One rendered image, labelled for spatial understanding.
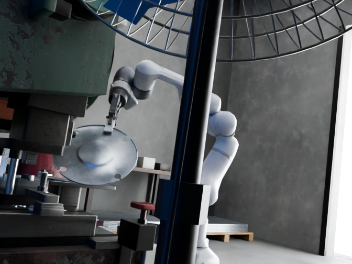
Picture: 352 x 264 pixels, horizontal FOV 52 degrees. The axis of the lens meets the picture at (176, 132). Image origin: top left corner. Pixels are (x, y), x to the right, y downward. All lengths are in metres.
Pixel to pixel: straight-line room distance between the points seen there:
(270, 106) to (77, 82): 5.34
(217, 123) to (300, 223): 4.28
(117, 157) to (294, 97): 4.96
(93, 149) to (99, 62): 0.34
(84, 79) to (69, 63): 0.06
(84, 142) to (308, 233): 4.68
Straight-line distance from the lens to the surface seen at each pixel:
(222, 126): 1.57
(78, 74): 1.08
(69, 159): 1.27
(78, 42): 1.09
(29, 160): 1.20
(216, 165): 1.60
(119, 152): 1.30
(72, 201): 1.24
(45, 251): 1.00
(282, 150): 5.95
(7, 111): 1.55
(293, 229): 5.80
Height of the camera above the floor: 0.86
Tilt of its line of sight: 6 degrees up
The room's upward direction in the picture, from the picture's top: 8 degrees clockwise
